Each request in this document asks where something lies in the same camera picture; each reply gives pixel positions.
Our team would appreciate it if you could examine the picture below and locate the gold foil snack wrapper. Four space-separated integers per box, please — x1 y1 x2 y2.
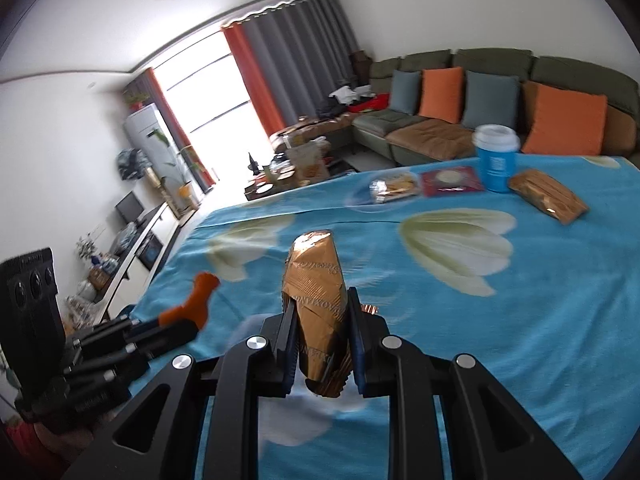
282 231 352 398

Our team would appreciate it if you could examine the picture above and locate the blue floral tablecloth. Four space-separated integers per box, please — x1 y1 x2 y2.
134 155 639 479

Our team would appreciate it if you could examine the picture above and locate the orange peel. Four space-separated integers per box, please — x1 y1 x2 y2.
157 272 220 330

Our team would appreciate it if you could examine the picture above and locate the green sectional sofa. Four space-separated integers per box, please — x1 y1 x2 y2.
269 46 640 168

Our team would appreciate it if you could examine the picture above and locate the person's left hand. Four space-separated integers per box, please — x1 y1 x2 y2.
34 412 116 462

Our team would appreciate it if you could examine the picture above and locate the teal cushion right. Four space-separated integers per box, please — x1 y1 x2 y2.
461 70 521 129

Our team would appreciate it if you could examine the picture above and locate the cluttered coffee table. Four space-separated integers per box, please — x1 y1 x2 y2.
244 136 356 200

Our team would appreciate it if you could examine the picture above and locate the orange cushion left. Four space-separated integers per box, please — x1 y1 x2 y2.
419 67 464 124

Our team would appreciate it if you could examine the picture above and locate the clear cookie packet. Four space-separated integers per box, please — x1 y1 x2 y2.
369 172 420 204

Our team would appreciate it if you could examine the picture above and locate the small black monitor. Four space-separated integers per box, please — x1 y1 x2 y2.
115 192 144 223

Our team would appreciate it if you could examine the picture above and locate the orange and grey curtain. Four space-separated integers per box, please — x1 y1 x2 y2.
221 0 360 134

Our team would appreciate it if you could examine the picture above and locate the teal cushion left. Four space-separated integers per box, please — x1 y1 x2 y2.
388 70 421 115

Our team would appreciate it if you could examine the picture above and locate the teal cushion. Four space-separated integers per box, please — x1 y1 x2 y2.
461 70 521 129
388 70 421 115

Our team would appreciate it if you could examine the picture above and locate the blue paper cup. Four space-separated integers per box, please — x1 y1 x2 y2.
472 125 521 193

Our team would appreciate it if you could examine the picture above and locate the orange cushion far right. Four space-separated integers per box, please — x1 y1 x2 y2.
522 81 608 156

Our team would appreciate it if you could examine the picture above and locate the tall potted plant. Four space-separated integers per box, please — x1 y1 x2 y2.
146 127 201 214

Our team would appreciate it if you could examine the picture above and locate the white TV cabinet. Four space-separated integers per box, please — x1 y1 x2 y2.
61 203 179 330

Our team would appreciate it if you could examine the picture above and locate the red snack packet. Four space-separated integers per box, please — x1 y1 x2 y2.
421 166 484 197

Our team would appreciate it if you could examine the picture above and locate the orange cushion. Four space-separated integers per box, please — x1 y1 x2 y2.
419 67 464 124
522 81 608 156

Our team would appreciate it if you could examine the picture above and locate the white standing air conditioner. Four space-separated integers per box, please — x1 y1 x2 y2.
124 104 193 216

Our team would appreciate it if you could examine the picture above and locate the brown snack packet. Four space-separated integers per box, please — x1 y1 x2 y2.
508 168 589 226

